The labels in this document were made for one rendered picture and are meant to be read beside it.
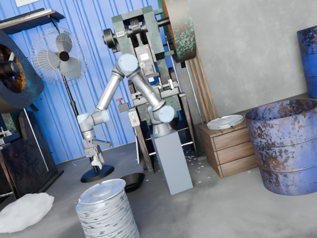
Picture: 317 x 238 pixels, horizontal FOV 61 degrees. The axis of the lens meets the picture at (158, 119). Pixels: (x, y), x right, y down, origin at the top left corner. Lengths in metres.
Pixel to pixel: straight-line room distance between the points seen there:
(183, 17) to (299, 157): 1.39
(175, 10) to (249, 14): 1.95
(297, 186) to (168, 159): 0.85
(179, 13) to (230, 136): 1.07
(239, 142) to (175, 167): 0.51
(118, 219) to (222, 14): 3.17
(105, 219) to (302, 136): 1.15
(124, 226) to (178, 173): 0.64
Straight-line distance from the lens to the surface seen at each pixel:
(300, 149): 1.68
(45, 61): 2.85
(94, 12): 3.99
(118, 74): 1.86
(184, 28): 2.37
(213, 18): 4.01
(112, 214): 1.55
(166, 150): 1.97
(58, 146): 4.22
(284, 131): 1.63
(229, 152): 2.09
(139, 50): 2.64
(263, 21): 4.21
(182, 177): 2.06
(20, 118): 3.38
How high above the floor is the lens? 0.92
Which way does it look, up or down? 10 degrees down
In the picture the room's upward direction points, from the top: 16 degrees counter-clockwise
